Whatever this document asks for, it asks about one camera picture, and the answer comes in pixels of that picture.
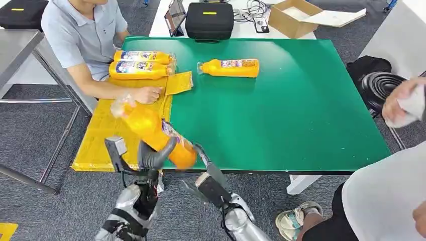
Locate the green table mat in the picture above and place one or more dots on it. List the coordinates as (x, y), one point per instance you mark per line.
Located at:
(283, 116)

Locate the pale sandal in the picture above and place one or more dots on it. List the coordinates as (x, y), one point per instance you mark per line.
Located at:
(293, 221)

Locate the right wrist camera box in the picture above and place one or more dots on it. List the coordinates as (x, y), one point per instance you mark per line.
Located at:
(214, 193)

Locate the black tablet on stand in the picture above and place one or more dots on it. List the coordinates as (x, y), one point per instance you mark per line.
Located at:
(174, 16)

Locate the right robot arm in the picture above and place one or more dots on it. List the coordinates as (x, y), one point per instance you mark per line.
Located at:
(243, 223)

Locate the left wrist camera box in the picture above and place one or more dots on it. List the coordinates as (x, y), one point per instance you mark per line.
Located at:
(115, 146)

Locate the white table leg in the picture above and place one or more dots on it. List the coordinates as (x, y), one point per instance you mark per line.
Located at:
(299, 184)

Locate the person's left hand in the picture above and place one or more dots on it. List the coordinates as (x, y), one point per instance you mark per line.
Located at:
(420, 216)

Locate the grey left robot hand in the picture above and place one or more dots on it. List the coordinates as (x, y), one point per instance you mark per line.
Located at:
(154, 159)

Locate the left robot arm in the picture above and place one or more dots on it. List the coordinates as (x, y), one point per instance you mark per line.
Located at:
(129, 209)

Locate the person's right hand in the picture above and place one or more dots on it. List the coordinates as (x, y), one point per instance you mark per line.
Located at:
(394, 96)
(149, 95)

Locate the grey steel table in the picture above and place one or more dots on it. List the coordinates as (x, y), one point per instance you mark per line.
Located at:
(13, 46)

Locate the person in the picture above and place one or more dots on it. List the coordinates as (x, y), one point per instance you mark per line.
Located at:
(382, 199)
(83, 36)

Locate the large yellow sheet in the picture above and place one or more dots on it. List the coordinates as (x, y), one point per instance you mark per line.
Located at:
(96, 143)

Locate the orange drink bottle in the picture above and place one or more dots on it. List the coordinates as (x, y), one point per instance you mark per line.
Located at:
(138, 70)
(233, 69)
(143, 57)
(146, 124)

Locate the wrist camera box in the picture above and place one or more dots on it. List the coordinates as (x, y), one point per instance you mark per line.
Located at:
(214, 193)
(115, 146)

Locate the black case yellow label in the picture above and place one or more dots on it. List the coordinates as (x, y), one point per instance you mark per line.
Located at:
(23, 15)
(209, 26)

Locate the cardboard box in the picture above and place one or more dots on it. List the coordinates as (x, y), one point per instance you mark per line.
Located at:
(286, 20)

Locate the white cloth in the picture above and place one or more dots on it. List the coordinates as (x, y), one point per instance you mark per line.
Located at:
(414, 105)

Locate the small yellow sheet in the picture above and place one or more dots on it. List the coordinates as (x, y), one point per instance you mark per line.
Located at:
(179, 83)

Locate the black backpack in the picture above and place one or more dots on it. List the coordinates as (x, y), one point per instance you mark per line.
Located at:
(366, 66)

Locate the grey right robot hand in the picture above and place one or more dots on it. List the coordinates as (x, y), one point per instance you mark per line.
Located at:
(213, 173)

